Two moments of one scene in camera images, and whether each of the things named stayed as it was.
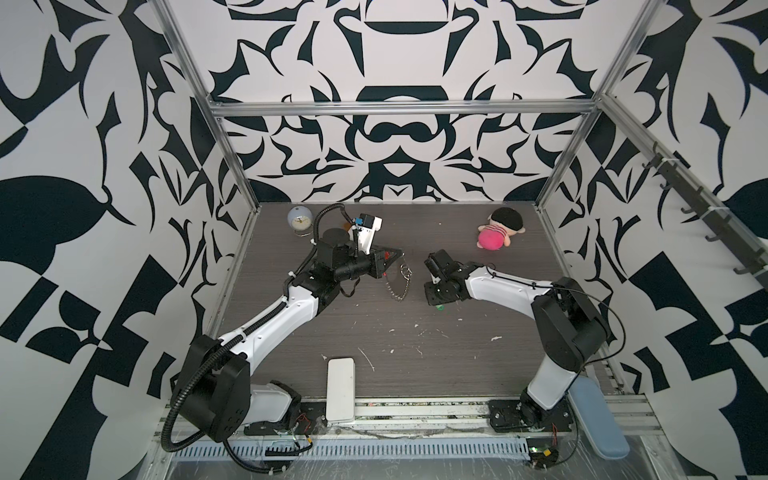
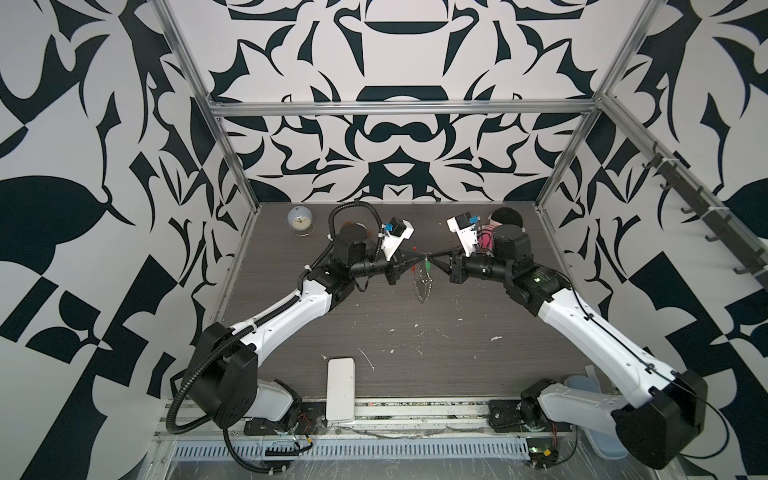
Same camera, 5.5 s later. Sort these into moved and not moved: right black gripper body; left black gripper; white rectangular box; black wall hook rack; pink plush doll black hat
Moved: left black gripper; right black gripper body
Not moved: black wall hook rack; pink plush doll black hat; white rectangular box
